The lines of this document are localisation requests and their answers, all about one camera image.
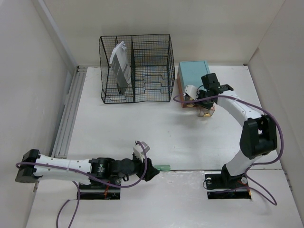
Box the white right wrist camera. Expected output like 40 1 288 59
184 85 199 101

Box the blue and orange drawer box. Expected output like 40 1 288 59
176 60 216 118

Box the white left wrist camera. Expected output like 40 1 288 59
133 141 150 162

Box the black wire mesh organizer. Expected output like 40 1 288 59
99 34 175 104

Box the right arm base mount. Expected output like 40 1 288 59
204 172 251 200

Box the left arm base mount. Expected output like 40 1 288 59
78 182 121 200

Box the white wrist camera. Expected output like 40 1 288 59
133 141 150 162
184 85 199 101

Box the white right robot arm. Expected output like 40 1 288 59
197 73 277 187

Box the aluminium rail frame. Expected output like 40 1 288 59
49 66 87 159

